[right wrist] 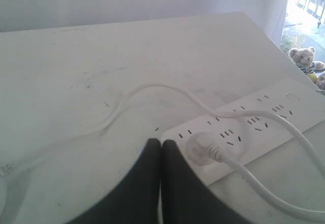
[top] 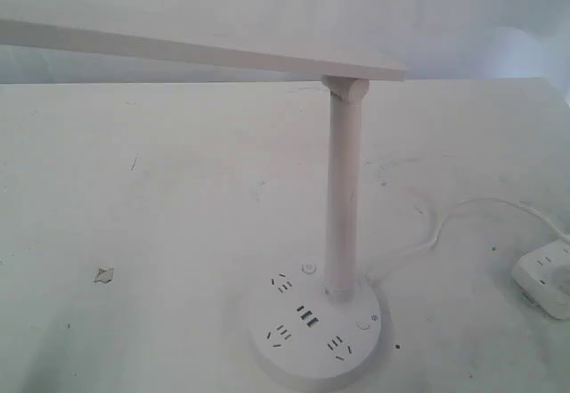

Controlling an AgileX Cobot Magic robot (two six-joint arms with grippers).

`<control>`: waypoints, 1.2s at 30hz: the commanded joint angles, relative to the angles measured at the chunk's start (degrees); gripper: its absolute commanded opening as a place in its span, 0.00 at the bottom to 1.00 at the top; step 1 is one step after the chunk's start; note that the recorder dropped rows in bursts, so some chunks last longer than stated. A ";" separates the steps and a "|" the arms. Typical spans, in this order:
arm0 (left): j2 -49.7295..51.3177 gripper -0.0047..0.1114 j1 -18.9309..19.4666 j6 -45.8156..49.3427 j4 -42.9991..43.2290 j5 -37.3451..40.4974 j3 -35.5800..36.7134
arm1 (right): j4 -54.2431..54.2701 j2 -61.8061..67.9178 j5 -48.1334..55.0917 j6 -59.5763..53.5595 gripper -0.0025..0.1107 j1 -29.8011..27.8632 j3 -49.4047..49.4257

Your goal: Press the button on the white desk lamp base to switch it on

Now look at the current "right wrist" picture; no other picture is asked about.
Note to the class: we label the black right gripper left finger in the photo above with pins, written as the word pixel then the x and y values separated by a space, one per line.
pixel 135 198

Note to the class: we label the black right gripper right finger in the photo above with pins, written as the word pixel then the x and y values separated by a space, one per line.
pixel 185 199

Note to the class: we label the white power plug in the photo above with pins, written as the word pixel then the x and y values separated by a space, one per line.
pixel 202 149

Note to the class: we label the brown teddy bear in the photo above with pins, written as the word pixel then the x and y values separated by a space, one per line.
pixel 304 60

